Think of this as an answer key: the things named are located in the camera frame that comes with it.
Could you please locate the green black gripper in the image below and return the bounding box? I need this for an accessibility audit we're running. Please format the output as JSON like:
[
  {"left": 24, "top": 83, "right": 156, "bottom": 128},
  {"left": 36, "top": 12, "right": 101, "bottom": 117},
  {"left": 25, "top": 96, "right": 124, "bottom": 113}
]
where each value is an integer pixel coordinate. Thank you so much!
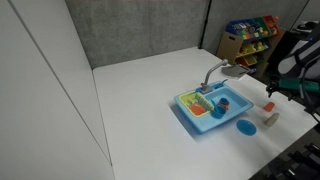
[{"left": 266, "top": 78, "right": 319, "bottom": 97}]

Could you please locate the orange cylinder block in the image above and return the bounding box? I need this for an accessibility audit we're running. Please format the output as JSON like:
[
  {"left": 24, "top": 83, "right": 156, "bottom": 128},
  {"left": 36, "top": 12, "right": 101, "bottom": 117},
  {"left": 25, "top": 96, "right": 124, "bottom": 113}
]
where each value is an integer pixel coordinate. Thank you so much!
[{"left": 263, "top": 102, "right": 275, "bottom": 112}]

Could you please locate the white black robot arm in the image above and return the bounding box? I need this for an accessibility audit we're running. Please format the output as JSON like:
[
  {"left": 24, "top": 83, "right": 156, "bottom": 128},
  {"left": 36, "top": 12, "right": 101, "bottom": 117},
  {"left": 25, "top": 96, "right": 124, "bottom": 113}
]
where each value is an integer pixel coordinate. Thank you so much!
[{"left": 266, "top": 26, "right": 320, "bottom": 99}]

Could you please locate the light blue toy sink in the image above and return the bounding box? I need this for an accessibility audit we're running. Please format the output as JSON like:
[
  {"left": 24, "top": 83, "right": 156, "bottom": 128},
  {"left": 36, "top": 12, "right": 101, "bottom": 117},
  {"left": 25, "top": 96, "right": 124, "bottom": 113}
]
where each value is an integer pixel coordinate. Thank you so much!
[{"left": 174, "top": 81, "right": 253, "bottom": 134}]

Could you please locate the blue toy cup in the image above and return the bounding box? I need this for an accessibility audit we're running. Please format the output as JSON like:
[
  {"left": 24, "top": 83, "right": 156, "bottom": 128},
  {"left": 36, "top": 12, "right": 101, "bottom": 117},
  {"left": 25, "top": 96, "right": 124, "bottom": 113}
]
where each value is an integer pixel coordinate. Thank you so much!
[{"left": 212, "top": 106, "right": 226, "bottom": 119}]

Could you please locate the beige toy bottle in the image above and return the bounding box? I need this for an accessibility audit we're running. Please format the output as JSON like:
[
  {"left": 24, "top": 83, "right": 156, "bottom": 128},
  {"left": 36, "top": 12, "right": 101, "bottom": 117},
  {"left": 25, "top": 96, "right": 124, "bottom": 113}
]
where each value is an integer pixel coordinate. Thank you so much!
[{"left": 264, "top": 113, "right": 280, "bottom": 127}]

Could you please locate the blue toy plate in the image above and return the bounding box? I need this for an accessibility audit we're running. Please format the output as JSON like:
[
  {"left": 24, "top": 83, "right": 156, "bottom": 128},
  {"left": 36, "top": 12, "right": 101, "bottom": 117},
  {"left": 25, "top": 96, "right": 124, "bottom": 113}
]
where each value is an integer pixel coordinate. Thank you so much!
[{"left": 236, "top": 119, "right": 257, "bottom": 136}]

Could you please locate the colourful toy storage shelf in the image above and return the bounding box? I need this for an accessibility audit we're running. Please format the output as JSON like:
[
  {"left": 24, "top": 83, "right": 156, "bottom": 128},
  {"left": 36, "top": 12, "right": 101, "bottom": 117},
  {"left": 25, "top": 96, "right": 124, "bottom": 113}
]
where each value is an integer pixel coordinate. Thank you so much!
[{"left": 216, "top": 15, "right": 285, "bottom": 78}]

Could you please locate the grey toy faucet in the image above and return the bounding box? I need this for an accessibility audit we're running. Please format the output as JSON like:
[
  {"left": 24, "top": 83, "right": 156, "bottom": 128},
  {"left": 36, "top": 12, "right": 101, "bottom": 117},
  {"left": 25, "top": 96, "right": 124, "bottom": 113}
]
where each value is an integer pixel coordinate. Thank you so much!
[{"left": 200, "top": 59, "right": 228, "bottom": 94}]

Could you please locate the orange toy plate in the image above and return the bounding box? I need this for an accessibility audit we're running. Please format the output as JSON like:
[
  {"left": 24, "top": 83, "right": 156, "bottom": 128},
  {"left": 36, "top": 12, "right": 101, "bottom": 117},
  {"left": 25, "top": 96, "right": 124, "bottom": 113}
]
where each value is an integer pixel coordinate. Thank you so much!
[{"left": 189, "top": 103, "right": 206, "bottom": 116}]

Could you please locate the yellow dish rack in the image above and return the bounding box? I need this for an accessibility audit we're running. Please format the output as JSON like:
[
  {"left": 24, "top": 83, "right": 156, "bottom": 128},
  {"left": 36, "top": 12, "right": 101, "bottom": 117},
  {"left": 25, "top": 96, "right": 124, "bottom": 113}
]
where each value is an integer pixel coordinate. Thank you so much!
[{"left": 178, "top": 92, "right": 214, "bottom": 118}]

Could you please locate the grey metal base plate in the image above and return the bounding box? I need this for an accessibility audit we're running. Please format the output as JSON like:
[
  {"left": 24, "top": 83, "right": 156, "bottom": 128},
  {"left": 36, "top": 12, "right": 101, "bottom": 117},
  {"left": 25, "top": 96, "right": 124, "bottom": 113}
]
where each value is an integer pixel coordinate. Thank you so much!
[{"left": 221, "top": 65, "right": 249, "bottom": 79}]

